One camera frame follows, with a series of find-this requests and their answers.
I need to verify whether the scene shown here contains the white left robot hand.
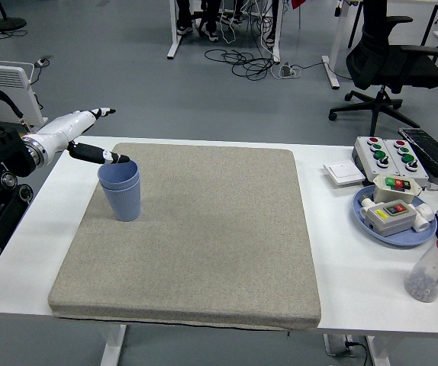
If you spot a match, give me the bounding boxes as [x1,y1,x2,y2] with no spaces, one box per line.
[31,107,131,165]

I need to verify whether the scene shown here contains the blue ribbed plastic cup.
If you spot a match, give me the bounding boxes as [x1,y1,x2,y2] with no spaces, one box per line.
[97,161,140,191]
[100,175,143,223]

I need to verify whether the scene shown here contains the black fan stand base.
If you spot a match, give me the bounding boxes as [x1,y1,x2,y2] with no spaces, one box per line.
[0,0,28,32]

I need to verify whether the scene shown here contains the person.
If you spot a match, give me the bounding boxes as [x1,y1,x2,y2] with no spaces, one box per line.
[176,0,220,42]

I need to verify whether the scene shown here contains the grey-brown fabric mat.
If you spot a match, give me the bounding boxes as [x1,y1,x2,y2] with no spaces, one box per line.
[47,143,322,332]

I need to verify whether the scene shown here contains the white table leg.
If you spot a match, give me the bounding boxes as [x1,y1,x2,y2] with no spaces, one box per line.
[366,335,391,366]
[99,323,128,366]

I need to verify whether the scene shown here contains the white desk leg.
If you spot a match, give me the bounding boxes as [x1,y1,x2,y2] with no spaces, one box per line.
[321,0,361,91]

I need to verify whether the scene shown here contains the grey four-button control box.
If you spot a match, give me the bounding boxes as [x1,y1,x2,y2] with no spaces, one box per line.
[382,139,430,182]
[351,136,399,180]

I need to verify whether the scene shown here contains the white plastic pipe fitting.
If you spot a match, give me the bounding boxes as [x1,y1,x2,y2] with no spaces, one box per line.
[411,204,436,233]
[359,194,375,219]

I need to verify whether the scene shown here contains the black office chair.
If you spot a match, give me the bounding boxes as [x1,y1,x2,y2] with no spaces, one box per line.
[327,0,438,137]

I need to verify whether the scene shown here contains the blue round plate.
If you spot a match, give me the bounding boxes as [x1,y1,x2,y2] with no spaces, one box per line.
[352,185,438,248]

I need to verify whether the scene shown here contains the black wrapped keyboard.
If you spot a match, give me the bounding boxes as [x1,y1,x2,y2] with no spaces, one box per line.
[398,127,438,179]

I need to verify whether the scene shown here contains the clear bottle with red cap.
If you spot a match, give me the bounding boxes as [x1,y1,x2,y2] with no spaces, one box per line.
[403,225,438,303]

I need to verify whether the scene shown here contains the white desk frame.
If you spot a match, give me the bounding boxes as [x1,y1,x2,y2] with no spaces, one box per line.
[166,0,282,63]

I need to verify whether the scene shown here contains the black floor cable bundle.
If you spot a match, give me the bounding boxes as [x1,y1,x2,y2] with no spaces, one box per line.
[203,47,281,81]

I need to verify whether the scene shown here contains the white wall switch panel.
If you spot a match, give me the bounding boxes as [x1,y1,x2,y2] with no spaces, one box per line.
[322,159,367,188]

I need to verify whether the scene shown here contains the white switch box green red buttons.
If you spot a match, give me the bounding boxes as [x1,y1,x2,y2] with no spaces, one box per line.
[372,174,423,205]

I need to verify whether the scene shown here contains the grey switch box yellow label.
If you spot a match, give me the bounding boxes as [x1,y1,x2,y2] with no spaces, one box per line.
[362,199,418,238]

